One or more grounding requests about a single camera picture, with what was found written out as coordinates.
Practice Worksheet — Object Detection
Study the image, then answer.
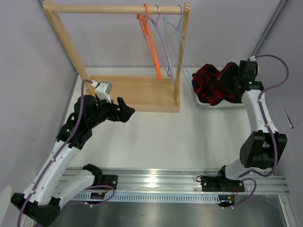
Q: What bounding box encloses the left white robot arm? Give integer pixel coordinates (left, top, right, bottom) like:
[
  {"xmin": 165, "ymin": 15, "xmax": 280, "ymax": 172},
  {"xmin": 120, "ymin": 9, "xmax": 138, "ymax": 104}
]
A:
[{"xmin": 10, "ymin": 95, "xmax": 135, "ymax": 227}]

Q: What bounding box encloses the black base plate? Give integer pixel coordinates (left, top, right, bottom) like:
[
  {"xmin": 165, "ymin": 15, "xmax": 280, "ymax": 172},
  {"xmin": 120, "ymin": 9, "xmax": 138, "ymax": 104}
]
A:
[
  {"xmin": 101, "ymin": 175, "xmax": 118, "ymax": 190},
  {"xmin": 196, "ymin": 175, "xmax": 245, "ymax": 192}
]

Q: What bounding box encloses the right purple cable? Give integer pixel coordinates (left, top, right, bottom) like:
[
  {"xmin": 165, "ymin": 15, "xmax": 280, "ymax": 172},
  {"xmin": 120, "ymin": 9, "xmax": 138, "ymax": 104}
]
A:
[{"xmin": 220, "ymin": 54, "xmax": 290, "ymax": 209}]

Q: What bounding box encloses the light blue wire hanger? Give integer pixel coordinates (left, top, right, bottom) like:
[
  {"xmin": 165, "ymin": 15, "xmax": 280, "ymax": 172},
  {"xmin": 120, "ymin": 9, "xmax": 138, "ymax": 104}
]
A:
[{"xmin": 162, "ymin": 4, "xmax": 193, "ymax": 87}]

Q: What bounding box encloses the slotted cable duct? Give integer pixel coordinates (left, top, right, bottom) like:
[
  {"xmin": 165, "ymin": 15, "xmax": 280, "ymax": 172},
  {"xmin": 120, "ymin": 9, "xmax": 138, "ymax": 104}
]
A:
[{"xmin": 71, "ymin": 192, "xmax": 220, "ymax": 204}]

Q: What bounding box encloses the red black plaid skirt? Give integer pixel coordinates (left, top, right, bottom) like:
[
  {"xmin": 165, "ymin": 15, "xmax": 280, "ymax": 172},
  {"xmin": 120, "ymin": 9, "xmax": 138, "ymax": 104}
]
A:
[{"xmin": 192, "ymin": 62, "xmax": 241, "ymax": 106}]

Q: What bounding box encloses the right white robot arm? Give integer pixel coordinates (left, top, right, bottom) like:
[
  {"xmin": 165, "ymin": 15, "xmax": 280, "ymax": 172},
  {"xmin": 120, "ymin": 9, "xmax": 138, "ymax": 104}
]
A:
[{"xmin": 216, "ymin": 60, "xmax": 287, "ymax": 192}]

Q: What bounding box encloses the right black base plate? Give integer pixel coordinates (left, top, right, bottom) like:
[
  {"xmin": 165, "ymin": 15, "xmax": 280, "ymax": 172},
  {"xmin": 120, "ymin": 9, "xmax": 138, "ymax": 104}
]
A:
[{"xmin": 196, "ymin": 175, "xmax": 245, "ymax": 192}]

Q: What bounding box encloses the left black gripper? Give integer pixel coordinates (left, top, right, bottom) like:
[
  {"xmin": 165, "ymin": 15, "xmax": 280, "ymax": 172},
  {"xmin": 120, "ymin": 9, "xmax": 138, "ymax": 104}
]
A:
[{"xmin": 88, "ymin": 95, "xmax": 134, "ymax": 128}]

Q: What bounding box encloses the orange plastic hanger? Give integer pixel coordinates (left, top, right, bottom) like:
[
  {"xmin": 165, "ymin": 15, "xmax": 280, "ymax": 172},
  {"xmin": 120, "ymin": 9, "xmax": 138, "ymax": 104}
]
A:
[{"xmin": 137, "ymin": 3, "xmax": 161, "ymax": 80}]

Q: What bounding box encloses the lilac plastic hanger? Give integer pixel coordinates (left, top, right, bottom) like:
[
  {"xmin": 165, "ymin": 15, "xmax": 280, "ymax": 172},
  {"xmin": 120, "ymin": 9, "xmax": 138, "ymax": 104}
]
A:
[{"xmin": 149, "ymin": 5, "xmax": 175, "ymax": 85}]

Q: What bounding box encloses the white plastic basket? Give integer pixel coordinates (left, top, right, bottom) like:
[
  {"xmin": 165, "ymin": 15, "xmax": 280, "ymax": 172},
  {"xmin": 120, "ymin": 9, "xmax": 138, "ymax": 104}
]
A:
[{"xmin": 193, "ymin": 67, "xmax": 246, "ymax": 110}]

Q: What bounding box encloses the aluminium mounting rail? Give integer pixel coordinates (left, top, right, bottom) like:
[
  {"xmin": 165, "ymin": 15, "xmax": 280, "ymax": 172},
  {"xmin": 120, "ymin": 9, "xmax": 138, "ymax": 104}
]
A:
[{"xmin": 102, "ymin": 167, "xmax": 290, "ymax": 195}]

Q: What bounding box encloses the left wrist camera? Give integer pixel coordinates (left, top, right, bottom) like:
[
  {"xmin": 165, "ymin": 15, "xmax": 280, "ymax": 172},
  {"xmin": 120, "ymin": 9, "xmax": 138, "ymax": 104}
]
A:
[{"xmin": 92, "ymin": 80, "xmax": 113, "ymax": 103}]

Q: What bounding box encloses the wooden clothes rack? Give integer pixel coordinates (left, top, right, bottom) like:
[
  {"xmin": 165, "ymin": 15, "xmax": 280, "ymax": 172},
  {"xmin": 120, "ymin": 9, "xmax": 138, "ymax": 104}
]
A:
[{"xmin": 43, "ymin": 0, "xmax": 191, "ymax": 113}]

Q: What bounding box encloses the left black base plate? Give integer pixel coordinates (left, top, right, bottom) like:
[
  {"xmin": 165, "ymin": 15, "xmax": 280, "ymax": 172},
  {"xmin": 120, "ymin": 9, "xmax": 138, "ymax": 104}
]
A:
[{"xmin": 101, "ymin": 175, "xmax": 118, "ymax": 190}]

